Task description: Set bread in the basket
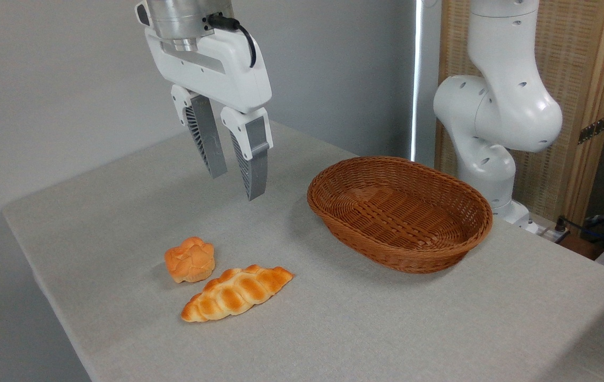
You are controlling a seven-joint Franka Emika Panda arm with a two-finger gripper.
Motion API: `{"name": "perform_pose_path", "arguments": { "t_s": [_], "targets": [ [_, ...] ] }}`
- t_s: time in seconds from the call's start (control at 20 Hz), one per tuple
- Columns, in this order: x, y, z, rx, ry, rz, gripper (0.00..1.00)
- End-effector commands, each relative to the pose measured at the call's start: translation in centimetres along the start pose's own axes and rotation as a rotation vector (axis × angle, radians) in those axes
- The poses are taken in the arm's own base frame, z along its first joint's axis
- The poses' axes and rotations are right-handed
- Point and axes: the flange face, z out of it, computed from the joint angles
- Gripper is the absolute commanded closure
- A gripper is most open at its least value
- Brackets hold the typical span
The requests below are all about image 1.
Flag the wooden rattan folding screen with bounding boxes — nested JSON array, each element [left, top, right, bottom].
[[435, 0, 604, 227]]

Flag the grey tablecloth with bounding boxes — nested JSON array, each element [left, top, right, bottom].
[[1, 119, 604, 382]]

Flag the dark cable bundle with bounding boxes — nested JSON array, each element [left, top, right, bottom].
[[565, 212, 604, 251]]

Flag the round flower-shaped bread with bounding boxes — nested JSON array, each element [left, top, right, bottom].
[[164, 237, 216, 284]]

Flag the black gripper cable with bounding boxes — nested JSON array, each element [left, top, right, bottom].
[[206, 14, 257, 69]]

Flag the metal screen hinge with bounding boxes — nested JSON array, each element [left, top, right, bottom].
[[578, 114, 604, 145]]

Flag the long braided bread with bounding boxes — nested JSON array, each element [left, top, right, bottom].
[[180, 264, 294, 323]]

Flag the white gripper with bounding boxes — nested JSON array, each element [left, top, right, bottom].
[[135, 1, 274, 202]]

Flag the brown oval wicker basket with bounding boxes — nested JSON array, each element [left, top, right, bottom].
[[307, 156, 494, 274]]

